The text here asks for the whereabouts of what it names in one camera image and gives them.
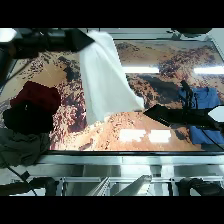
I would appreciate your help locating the white garment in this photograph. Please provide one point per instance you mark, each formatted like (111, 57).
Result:
(105, 83)

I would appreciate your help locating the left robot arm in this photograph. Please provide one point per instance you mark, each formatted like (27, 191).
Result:
(50, 39)

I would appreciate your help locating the red garment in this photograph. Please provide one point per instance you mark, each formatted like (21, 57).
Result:
(40, 95)

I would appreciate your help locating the black garment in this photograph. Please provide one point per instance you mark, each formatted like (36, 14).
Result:
(28, 120)

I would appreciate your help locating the grey garment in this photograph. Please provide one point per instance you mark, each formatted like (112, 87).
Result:
(23, 146)

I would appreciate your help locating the blue T-shirt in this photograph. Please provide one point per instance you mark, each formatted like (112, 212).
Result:
(208, 98)

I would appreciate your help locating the silver frame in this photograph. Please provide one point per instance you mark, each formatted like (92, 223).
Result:
(133, 160)

